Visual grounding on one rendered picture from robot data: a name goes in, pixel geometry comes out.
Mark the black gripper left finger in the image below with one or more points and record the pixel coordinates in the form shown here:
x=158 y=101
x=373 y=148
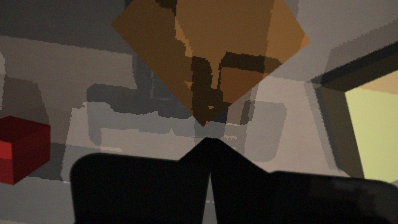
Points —
x=142 y=186

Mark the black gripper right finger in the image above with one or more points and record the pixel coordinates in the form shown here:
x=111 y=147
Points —
x=244 y=193

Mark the dark red cube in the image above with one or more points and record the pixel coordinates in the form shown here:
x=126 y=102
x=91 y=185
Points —
x=24 y=147

